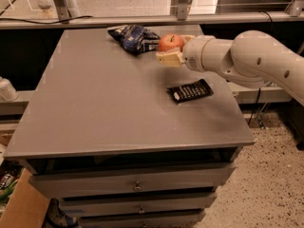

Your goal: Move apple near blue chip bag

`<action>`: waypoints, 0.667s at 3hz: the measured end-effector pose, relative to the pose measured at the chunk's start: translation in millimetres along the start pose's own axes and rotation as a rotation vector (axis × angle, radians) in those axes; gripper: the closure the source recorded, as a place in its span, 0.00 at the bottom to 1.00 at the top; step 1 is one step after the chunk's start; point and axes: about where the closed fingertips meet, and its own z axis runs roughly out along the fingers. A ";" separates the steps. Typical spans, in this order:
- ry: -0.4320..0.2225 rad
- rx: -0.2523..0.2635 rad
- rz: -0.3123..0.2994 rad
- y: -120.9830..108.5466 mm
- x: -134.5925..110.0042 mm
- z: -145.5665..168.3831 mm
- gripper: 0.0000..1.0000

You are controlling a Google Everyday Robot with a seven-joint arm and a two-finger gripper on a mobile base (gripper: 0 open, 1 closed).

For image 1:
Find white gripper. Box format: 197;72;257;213
156;35;215;72

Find red apple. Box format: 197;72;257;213
158;34;184;51

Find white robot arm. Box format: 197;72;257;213
156;30;304;105

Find blue chip bag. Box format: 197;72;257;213
107;25;161;55

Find black snack bar wrapper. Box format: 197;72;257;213
168;79;213;103

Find grey drawer cabinet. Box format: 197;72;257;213
3;24;256;228

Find top grey drawer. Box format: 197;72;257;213
29;162;236;199

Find grey drawer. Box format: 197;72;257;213
60;191;217;217
79;210;205;228
29;162;236;199

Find middle grey drawer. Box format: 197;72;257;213
60;191;217;217

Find bottom grey drawer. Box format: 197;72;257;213
79;210;205;228

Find white cylinder object left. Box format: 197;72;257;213
0;77;18;101

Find snack packages on floor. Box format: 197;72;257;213
0;173;18;203

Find cardboard box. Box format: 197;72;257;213
0;169;50;228

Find black hanging cable right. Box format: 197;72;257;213
247;87;262;125

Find black cable on rail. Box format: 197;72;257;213
0;14;93;25

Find grey metal rail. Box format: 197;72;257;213
0;11;304;29

